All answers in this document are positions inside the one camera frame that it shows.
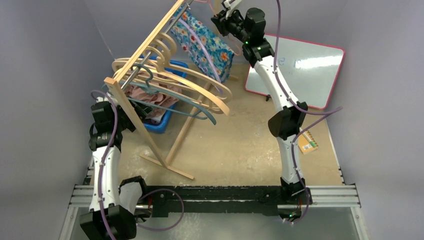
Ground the blue-grey plastic hanger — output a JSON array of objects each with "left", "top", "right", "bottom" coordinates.
[{"left": 100, "top": 63, "right": 218, "bottom": 126}]

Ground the blue floral cloth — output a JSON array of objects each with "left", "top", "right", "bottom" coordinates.
[{"left": 170, "top": 5, "right": 235, "bottom": 84}]

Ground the pink garment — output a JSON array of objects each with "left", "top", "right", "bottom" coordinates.
[{"left": 125, "top": 85, "right": 179, "bottom": 119}]

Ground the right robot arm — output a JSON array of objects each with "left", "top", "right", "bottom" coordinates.
[{"left": 211, "top": 6, "right": 309, "bottom": 204}]

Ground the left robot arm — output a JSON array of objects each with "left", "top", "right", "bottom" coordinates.
[{"left": 79, "top": 99, "right": 149, "bottom": 240}]

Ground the blue plastic bin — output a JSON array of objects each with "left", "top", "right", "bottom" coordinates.
[{"left": 144, "top": 60, "right": 189, "bottom": 134}]

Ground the wooden clothes rack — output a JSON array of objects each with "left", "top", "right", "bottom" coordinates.
[{"left": 103, "top": 0, "right": 239, "bottom": 180}]

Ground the orange card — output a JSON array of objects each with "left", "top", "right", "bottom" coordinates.
[{"left": 297, "top": 130, "right": 319, "bottom": 155}]

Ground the green white marker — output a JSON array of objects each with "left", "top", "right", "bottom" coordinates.
[{"left": 302, "top": 142, "right": 317, "bottom": 151}]

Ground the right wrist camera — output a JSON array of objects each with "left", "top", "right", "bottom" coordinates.
[{"left": 221, "top": 0, "right": 242, "bottom": 19}]

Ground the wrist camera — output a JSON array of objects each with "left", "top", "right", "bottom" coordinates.
[
  {"left": 221, "top": 0, "right": 242, "bottom": 19},
  {"left": 95, "top": 96, "right": 119, "bottom": 106}
]

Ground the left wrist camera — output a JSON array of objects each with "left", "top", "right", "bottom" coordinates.
[{"left": 95, "top": 96, "right": 119, "bottom": 106}]

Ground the whiteboard with pink frame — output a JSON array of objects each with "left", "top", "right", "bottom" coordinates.
[{"left": 264, "top": 34, "right": 345, "bottom": 110}]

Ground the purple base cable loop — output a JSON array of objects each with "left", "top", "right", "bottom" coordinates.
[{"left": 135, "top": 188, "right": 185, "bottom": 233}]

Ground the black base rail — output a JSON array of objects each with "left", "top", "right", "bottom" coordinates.
[{"left": 69, "top": 183, "right": 362, "bottom": 220}]

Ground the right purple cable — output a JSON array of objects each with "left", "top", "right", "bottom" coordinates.
[{"left": 274, "top": 0, "right": 344, "bottom": 200}]

